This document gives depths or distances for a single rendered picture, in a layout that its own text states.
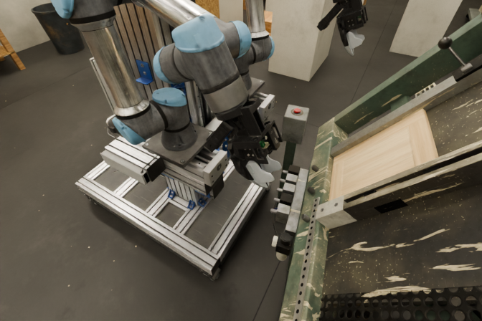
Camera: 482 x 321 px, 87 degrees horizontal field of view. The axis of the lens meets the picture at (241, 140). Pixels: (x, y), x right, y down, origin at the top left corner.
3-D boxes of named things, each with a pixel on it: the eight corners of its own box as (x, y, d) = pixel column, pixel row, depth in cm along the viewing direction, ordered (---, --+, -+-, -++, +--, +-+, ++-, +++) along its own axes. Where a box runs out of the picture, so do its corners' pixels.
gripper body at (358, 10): (364, 29, 85) (356, -9, 80) (338, 36, 90) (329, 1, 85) (369, 21, 89) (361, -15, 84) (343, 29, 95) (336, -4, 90)
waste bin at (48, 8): (76, 40, 449) (57, 0, 404) (95, 46, 430) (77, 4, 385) (46, 51, 416) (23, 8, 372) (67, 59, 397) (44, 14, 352)
